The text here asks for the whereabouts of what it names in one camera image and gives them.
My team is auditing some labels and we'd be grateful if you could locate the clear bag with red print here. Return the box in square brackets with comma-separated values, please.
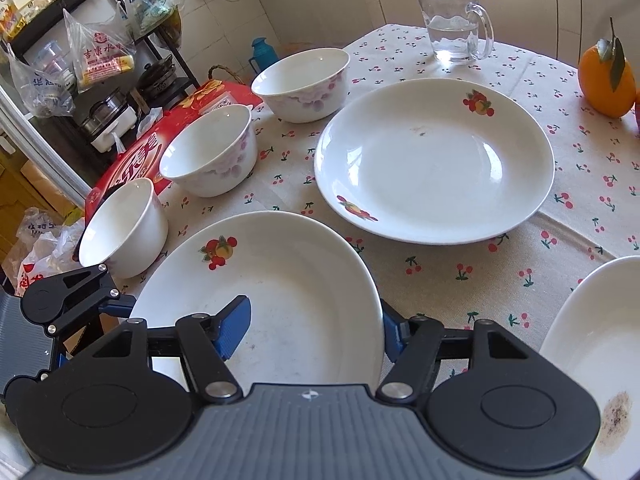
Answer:
[63, 2, 137, 94]

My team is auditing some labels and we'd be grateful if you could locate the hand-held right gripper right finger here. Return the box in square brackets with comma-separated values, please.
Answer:
[376, 299, 532, 407]

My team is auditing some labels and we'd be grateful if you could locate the wicker basket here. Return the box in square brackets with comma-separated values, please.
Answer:
[206, 63, 242, 87]

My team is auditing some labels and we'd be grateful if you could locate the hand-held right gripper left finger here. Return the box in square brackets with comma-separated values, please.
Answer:
[90, 295, 252, 407]

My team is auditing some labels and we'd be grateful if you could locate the red printed carton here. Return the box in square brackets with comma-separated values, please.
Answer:
[83, 78, 266, 224]

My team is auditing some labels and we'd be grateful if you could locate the clear bag with blue print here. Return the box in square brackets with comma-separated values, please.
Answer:
[4, 42, 77, 119]

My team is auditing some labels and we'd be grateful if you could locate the glass mug with water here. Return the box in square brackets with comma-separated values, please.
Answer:
[415, 0, 495, 65]

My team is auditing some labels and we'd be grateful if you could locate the white floral bowl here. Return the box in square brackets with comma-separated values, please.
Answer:
[78, 177, 170, 280]
[250, 47, 350, 124]
[158, 103, 259, 199]

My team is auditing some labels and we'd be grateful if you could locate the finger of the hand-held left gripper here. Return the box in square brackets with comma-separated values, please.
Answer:
[46, 263, 137, 337]

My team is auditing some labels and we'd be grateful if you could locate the teal thermos flask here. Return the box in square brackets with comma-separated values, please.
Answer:
[249, 36, 279, 77]

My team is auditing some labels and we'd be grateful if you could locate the white electric steamer pot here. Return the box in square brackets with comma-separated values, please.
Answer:
[81, 87, 139, 154]

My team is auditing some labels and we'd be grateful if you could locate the clear plastic container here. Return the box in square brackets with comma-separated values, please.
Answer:
[29, 39, 72, 82]

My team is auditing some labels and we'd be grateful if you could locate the small white plastic bag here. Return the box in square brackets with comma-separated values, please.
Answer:
[112, 107, 167, 155]

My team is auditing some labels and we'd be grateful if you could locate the white fruit-print plate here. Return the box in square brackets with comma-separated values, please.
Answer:
[129, 210, 387, 392]
[314, 78, 555, 245]

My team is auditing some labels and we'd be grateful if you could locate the cherry-print tablecloth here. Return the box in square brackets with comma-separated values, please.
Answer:
[115, 22, 640, 396]

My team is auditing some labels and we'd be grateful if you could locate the white plate with brown stain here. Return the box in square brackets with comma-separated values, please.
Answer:
[539, 255, 640, 480]

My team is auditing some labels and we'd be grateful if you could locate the crumpled white plastic bag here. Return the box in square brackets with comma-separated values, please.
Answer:
[0, 207, 87, 297]

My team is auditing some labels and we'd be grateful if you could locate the orange with leaf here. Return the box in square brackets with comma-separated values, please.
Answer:
[578, 17, 637, 119]

